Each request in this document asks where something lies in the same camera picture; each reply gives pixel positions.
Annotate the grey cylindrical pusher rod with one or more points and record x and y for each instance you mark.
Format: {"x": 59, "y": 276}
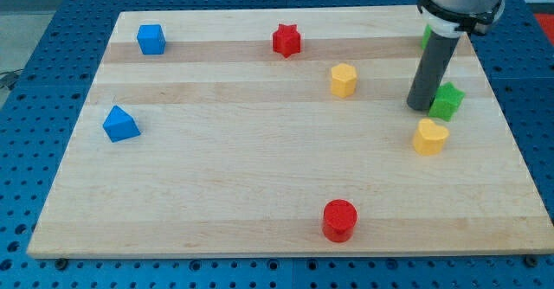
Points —
{"x": 431, "y": 69}

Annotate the yellow hexagon block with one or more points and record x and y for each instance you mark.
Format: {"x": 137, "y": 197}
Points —
{"x": 344, "y": 79}

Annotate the green block behind arm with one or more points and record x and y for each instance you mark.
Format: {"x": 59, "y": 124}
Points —
{"x": 425, "y": 37}

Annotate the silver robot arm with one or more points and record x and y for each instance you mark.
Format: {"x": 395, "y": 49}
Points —
{"x": 448, "y": 20}

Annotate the green star block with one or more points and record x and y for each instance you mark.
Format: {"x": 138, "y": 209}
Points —
{"x": 447, "y": 101}

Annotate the red star block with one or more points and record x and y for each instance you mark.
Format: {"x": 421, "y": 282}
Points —
{"x": 286, "y": 40}

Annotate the yellow heart block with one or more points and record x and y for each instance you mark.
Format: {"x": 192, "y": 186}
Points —
{"x": 429, "y": 138}

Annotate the red cylinder block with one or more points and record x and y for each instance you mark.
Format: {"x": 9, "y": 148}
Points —
{"x": 339, "y": 220}

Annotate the wooden board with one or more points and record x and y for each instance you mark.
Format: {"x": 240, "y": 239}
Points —
{"x": 241, "y": 148}

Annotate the blue cube block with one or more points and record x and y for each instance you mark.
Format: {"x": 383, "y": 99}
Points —
{"x": 151, "y": 39}

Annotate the blue triangle block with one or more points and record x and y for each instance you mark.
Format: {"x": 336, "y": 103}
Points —
{"x": 119, "y": 125}

